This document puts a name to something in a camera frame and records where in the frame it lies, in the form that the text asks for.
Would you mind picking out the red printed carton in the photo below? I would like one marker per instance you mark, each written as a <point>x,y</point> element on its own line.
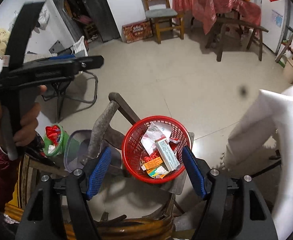
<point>137,31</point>

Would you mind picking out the white medicine box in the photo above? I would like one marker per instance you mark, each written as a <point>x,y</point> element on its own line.
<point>166,155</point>

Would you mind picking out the white printed tissue pack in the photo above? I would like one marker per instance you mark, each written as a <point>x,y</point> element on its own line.
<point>152,135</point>

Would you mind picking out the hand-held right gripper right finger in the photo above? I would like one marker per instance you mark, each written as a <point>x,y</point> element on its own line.
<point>194,172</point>

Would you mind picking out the grey plastic basket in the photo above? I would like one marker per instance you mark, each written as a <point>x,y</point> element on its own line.
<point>74,150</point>

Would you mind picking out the red plastic basket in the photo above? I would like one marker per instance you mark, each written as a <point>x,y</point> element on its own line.
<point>130,155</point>

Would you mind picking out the wooden chair grey seat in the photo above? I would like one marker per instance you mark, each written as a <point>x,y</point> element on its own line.
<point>161,12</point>

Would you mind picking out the brown bamboo chair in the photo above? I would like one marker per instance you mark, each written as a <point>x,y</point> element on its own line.
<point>136,226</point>

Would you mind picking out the orange packet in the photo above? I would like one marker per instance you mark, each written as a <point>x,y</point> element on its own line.
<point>152,164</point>

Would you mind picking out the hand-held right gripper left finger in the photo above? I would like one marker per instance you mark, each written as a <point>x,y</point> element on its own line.
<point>99,172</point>

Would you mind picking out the worn wooden chair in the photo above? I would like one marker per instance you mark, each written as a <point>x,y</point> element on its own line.
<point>104,120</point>

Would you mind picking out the pale blue sticker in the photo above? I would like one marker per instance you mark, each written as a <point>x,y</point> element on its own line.
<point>277,18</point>

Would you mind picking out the small red white wrapper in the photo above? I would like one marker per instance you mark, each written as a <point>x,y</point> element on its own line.
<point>174,140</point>

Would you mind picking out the table with red cloth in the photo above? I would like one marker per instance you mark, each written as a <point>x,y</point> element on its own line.
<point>206,5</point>

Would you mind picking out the metal folding chair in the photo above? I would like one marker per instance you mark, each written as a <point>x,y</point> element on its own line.
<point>95,87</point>

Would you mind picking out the white grey tablecloth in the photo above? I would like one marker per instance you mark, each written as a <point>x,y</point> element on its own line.
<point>274,142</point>

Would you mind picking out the white refrigerator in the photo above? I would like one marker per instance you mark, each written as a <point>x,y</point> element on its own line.
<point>281,40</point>

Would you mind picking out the red tassel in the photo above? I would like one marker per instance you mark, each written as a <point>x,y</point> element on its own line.
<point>149,158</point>

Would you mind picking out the green plastic bin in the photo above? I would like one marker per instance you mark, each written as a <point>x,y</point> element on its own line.
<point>61,148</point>

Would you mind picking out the white plastic bag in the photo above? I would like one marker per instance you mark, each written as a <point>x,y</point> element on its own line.
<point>44,17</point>

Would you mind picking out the person's left hand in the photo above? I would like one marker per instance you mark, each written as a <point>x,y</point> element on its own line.
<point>29,122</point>

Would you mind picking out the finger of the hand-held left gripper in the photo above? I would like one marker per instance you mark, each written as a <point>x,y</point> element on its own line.
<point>91,63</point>
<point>24,30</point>

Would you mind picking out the red foil wrapper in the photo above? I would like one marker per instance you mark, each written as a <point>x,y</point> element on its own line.
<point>52,132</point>

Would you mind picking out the dark wooden bench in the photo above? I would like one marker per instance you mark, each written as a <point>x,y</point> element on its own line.
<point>236,22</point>

